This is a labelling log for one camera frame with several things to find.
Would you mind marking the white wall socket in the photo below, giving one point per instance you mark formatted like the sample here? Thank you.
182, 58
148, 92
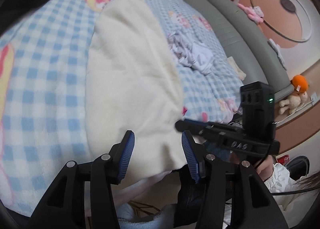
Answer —
313, 98

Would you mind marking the person's blue jeans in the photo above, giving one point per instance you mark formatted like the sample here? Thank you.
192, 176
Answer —
187, 194

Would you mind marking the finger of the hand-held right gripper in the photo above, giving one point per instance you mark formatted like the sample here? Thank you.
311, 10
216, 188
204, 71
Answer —
190, 125

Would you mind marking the blue checkered printed blanket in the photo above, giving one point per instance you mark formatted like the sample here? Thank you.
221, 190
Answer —
45, 81

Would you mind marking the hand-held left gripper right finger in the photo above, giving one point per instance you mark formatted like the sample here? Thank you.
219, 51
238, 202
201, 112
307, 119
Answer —
190, 157

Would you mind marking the pink and cream sweatshirt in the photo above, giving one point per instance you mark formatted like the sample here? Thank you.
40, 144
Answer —
130, 81

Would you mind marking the light blue fluffy slipper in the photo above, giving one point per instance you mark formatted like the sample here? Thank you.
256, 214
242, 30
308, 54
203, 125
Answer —
150, 219

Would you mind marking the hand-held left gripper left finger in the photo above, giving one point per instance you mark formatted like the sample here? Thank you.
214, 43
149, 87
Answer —
126, 154

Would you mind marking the red box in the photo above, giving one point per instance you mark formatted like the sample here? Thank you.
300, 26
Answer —
283, 160

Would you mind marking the white plush item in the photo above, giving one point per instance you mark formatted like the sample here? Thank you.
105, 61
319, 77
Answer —
277, 53

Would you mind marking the person's right hand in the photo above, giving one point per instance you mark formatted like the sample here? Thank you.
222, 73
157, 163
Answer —
265, 169

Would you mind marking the person's long hair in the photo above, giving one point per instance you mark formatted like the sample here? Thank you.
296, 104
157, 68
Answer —
308, 182

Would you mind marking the grey padded bed headboard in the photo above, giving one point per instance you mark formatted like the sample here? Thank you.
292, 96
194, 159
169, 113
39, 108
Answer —
225, 24

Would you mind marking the person's right forearm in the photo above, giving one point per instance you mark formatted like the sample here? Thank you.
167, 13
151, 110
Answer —
282, 180

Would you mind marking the small cream cloth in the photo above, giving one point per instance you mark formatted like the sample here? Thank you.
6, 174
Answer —
236, 68

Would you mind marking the crumpled white garment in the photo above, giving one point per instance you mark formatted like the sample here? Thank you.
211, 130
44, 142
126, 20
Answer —
197, 56

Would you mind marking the beige bunny plush toy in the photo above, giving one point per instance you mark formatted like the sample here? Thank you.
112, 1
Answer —
293, 101

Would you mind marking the pink and white plush toy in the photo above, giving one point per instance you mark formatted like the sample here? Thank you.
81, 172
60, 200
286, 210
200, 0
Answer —
252, 13

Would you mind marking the orange plush toy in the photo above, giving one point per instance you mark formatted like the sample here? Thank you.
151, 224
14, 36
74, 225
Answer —
300, 83

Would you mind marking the round orange wall decoration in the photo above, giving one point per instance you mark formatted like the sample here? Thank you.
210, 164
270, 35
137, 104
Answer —
275, 26

